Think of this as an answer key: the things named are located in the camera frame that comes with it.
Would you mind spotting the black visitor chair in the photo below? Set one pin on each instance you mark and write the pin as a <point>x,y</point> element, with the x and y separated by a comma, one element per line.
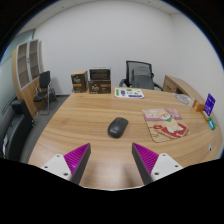
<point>44,80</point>

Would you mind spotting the white printed sticker sheet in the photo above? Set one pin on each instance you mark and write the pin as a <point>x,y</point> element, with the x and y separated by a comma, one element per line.
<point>128,93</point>

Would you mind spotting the round grey printed disc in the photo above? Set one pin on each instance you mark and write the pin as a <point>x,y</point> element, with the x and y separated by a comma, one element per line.
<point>183,99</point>

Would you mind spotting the grey backpack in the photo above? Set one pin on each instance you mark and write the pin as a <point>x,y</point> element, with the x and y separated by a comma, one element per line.
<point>142,78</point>

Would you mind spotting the cartoon print mouse pad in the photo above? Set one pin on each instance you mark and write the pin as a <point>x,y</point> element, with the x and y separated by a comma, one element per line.
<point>161,128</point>

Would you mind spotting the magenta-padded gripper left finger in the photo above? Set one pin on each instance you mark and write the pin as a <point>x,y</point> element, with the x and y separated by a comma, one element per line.
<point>76,159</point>

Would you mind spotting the black open carton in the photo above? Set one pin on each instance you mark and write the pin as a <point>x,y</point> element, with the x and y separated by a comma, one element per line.
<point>99,74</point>

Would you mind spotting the small green box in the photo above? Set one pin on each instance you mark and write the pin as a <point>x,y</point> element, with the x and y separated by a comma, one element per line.
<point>212,123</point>

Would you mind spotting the narrow brown coffee box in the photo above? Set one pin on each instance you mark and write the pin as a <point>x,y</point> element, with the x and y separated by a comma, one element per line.
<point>79,81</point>

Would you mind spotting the wooden side desk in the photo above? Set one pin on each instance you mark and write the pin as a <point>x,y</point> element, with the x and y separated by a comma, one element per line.
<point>178,85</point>

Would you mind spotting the small orange box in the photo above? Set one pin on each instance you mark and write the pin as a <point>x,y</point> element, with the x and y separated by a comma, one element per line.
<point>198,106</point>

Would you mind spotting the wooden shelf unit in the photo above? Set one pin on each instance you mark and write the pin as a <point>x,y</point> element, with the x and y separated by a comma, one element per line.
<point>25,83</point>

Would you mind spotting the black mesh office chair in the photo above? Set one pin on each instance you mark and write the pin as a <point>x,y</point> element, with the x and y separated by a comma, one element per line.
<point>129,68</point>

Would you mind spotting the small white round object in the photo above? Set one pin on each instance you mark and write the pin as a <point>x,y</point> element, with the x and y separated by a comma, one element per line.
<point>210,148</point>

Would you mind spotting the purple standing card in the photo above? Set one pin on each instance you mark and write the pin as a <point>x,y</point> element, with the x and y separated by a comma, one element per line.
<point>209,104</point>

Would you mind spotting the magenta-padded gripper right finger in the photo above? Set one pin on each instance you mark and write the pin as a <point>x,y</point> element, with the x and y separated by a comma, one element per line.
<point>146,159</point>

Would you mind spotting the black sofa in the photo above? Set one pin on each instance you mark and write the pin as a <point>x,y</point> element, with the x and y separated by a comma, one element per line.
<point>15,130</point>

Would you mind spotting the black computer mouse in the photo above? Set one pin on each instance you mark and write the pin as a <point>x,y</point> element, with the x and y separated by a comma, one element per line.
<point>117,127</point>

